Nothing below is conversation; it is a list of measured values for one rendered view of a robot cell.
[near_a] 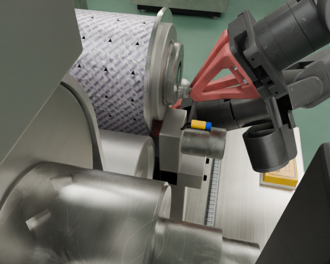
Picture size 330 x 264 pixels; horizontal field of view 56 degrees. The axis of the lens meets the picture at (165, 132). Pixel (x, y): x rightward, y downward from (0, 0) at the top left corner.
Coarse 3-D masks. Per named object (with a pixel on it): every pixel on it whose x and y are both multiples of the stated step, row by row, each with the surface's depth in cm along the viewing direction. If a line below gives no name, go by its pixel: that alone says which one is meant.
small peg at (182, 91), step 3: (180, 87) 37; (183, 87) 38; (186, 87) 37; (189, 87) 38; (177, 90) 38; (180, 90) 37; (183, 90) 37; (186, 90) 37; (189, 90) 37; (177, 93) 37; (180, 93) 37; (183, 93) 37; (186, 93) 37; (177, 96) 38; (180, 96) 38; (183, 96) 38; (186, 96) 38; (189, 96) 37
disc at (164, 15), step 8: (168, 8) 35; (160, 16) 32; (168, 16) 36; (160, 24) 32; (152, 32) 31; (160, 32) 33; (152, 40) 30; (152, 48) 30; (152, 56) 31; (152, 64) 31; (152, 72) 32; (144, 80) 31; (144, 88) 31; (144, 96) 31; (144, 104) 32; (144, 112) 33; (152, 120) 36; (160, 120) 41; (152, 128) 36
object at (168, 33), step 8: (168, 24) 34; (168, 32) 33; (176, 32) 38; (160, 40) 32; (168, 40) 34; (176, 40) 39; (160, 48) 32; (160, 56) 32; (160, 64) 32; (160, 72) 32; (152, 80) 32; (160, 80) 33; (152, 88) 33; (160, 88) 34; (152, 96) 33; (160, 96) 34; (152, 104) 34; (160, 104) 35; (152, 112) 35; (160, 112) 36
